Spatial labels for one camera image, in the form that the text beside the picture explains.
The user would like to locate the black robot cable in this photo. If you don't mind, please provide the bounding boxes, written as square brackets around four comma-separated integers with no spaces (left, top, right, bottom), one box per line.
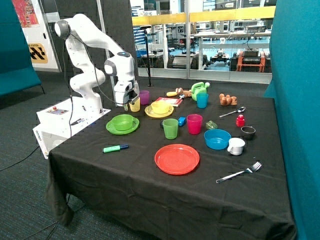
[61,32,118,138]

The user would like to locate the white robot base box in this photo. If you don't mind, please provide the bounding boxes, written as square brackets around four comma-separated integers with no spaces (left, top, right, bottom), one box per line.
[33,96,110,159]

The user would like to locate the green toy pepper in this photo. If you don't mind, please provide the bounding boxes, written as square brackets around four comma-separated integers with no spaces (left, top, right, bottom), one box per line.
[205,120,218,130]

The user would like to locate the brown toy figure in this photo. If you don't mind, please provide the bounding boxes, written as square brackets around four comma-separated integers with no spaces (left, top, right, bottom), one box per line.
[175,87,192,99]

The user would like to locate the white ceramic mug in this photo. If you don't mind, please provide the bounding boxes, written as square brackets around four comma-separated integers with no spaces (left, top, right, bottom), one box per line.
[227,137,246,156]

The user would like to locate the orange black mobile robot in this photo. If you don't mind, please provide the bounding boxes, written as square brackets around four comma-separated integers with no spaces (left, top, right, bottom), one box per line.
[229,48,272,73]

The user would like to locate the green plastic bowl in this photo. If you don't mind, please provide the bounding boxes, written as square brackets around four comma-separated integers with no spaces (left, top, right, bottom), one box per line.
[111,114,133,131]

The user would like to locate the yellow plastic plate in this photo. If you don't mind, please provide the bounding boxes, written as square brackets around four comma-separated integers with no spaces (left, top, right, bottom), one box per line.
[144,103,175,119]

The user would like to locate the metal spoon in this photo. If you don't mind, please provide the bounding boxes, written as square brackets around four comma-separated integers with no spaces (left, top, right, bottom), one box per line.
[219,106,246,118]

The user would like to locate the green highlighter marker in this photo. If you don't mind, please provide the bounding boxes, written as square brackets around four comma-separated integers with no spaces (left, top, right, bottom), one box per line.
[102,144,129,153]

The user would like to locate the pink plastic cup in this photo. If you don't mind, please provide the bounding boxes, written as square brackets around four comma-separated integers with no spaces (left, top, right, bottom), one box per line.
[187,114,203,135]

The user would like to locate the yellow plastic bowl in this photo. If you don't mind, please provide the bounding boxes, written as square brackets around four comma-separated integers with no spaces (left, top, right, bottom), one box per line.
[151,101,171,115]

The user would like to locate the brown plush toy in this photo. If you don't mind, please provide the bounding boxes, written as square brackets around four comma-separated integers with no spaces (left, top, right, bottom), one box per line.
[219,93,238,106]

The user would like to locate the red toy block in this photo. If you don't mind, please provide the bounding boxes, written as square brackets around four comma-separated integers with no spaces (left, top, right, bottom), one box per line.
[236,114,246,128]

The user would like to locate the green toy watering can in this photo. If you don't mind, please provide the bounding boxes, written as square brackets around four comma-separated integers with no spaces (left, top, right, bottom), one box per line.
[191,82,210,101]

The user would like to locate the red and white book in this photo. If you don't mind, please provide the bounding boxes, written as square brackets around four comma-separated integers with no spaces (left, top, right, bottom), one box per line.
[156,97,183,107]

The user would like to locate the yellow plastic cup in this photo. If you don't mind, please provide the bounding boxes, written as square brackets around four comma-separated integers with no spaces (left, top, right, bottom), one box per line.
[129,97,141,113]

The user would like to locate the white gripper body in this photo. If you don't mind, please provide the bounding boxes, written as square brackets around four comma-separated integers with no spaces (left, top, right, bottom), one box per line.
[114,80,140,105]

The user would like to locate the green plastic cup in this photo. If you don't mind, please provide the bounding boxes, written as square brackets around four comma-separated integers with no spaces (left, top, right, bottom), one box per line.
[162,118,178,140]

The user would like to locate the small blue toy block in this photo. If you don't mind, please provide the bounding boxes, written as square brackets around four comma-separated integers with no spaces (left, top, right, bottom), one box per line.
[178,116,187,127]

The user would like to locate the blue plastic cup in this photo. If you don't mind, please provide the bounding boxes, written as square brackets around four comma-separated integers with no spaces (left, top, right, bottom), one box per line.
[196,92,209,109]

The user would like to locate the red plastic plate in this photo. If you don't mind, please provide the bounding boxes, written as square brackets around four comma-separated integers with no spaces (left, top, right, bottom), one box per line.
[154,144,200,175]

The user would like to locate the black ceramic cup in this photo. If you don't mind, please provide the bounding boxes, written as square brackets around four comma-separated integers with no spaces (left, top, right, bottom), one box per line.
[240,126,256,141]

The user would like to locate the yellow toy banana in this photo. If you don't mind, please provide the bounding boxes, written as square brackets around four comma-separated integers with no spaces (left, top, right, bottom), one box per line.
[166,91,178,97]

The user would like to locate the green plastic plate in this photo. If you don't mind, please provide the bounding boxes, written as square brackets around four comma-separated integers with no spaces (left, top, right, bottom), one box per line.
[105,114,140,135]

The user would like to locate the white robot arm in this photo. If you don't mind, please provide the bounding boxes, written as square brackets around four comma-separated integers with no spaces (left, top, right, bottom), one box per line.
[54,13,140,114]

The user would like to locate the metal fork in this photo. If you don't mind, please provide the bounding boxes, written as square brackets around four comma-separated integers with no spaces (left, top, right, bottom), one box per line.
[215,161,262,184]

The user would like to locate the teal sofa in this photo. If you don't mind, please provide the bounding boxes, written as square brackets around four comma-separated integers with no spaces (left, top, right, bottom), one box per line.
[0,0,42,96]

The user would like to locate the black tablecloth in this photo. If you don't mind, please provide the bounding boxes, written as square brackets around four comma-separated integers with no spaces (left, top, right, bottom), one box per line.
[46,96,298,240]

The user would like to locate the blue plastic bowl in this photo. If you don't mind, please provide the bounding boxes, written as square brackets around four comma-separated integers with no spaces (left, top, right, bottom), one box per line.
[204,129,231,150]

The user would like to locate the purple plastic cup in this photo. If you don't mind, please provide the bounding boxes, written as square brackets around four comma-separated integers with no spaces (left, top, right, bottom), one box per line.
[139,90,150,105]

